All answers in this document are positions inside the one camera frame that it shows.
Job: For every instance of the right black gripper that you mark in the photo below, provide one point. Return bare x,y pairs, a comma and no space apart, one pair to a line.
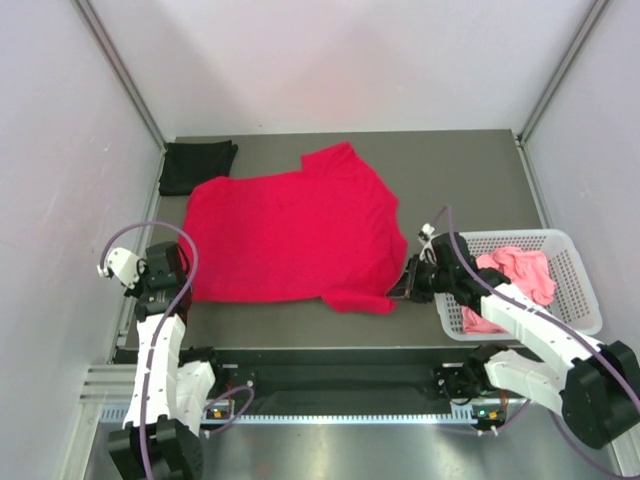
408,287

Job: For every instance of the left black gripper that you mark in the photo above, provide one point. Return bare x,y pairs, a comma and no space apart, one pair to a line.
135,291

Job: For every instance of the red polo t shirt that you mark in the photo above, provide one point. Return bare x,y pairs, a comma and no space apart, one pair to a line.
328,231

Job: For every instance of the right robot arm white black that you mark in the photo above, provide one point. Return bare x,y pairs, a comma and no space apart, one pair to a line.
592,386

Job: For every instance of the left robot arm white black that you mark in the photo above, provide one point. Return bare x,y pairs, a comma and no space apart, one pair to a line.
159,436

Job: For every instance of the folded black t shirt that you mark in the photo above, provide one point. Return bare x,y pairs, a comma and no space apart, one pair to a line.
187,165

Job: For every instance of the pink crumpled t shirt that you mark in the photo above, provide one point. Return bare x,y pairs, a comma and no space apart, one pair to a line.
528,270

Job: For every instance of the white perforated plastic basket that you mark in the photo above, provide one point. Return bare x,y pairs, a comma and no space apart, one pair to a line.
574,300

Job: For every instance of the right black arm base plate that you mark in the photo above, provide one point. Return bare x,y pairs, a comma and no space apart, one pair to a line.
450,382

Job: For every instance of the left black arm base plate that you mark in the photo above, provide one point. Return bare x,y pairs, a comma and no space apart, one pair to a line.
230,370

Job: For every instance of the slotted grey cable duct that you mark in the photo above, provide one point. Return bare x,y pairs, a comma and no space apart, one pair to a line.
114,414

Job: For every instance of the left aluminium corner post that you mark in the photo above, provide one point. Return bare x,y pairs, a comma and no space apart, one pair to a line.
101,36

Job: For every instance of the aluminium corner post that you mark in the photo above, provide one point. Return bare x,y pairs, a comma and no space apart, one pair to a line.
101,36
587,25

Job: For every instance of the right aluminium corner post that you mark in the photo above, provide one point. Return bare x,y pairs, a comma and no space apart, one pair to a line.
587,25

